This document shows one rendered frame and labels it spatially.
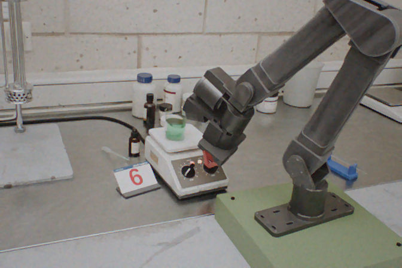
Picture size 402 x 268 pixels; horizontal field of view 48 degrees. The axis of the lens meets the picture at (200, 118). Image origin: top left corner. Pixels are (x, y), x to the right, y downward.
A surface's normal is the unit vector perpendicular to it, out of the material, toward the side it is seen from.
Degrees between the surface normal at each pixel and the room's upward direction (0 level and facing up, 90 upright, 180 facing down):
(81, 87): 90
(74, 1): 90
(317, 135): 80
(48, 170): 0
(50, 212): 0
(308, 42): 94
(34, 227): 0
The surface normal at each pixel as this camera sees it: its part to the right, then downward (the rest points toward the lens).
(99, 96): 0.39, 0.38
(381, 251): 0.07, -0.92
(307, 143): -0.63, 0.24
